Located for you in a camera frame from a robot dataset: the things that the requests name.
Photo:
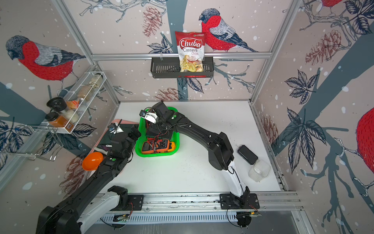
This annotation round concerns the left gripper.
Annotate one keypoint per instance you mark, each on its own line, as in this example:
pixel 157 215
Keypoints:
pixel 130 134

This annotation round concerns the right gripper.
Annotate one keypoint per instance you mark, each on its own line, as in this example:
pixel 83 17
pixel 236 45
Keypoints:
pixel 151 125

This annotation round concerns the green plastic basket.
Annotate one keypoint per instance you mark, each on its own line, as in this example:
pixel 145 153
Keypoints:
pixel 142 128

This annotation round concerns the orange black multimeter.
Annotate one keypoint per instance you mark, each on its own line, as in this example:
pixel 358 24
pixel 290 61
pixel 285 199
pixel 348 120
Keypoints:
pixel 155 146

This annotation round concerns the black face-down multimeter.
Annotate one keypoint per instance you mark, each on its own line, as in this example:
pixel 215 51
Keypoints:
pixel 153 133

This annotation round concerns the yellow multimeter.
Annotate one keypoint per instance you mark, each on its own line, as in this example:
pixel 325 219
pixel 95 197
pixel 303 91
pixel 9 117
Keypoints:
pixel 172 146

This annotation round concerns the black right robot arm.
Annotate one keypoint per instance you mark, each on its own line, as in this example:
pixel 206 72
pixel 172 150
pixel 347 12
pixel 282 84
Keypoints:
pixel 220 151

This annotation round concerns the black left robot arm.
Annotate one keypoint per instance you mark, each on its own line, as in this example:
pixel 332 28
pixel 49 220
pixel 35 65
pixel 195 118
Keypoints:
pixel 77 213

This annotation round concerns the dark green cloth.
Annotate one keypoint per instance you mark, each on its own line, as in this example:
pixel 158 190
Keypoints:
pixel 105 141

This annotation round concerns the pink tray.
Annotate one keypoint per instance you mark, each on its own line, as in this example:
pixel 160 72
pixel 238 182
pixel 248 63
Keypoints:
pixel 89 173

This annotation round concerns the orange bowl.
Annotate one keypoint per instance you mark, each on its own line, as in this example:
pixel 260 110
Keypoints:
pixel 92 161

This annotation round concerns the amber spice jar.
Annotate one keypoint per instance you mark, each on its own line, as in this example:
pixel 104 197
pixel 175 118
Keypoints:
pixel 56 120

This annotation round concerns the black lid spice jar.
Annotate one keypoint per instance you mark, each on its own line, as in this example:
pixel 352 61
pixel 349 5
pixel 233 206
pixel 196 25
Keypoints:
pixel 57 104

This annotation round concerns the cassava chips bag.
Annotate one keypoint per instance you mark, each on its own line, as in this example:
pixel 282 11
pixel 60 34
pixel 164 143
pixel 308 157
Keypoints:
pixel 191 51

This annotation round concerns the black flat device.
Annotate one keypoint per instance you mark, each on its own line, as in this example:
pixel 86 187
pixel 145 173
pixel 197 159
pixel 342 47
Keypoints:
pixel 247 155

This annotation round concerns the clear plastic container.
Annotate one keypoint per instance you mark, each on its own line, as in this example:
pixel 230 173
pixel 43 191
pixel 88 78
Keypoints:
pixel 259 170

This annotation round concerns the white handled knife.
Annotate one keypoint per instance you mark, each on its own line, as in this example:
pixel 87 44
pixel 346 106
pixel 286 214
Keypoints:
pixel 100 150

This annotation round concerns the black wall basket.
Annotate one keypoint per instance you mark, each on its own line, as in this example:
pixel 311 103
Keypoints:
pixel 169 68

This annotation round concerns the white wire spice rack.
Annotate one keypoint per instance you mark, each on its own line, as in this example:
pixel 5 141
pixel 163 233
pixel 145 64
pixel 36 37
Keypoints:
pixel 85 92

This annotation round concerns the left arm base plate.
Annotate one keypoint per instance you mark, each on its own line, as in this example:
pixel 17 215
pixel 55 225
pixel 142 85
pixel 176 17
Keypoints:
pixel 130 203

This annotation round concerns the wire wall hook rack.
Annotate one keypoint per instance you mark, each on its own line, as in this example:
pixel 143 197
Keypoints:
pixel 30 142

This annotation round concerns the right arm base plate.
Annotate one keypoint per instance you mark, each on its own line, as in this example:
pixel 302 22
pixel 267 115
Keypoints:
pixel 229 201

